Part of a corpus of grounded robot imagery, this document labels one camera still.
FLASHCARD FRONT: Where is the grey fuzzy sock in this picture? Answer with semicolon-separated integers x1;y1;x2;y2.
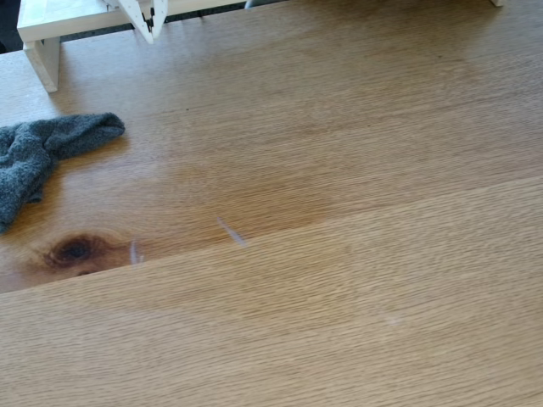
0;112;126;235

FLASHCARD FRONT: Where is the white wooden shelf riser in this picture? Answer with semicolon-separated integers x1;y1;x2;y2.
16;0;507;93

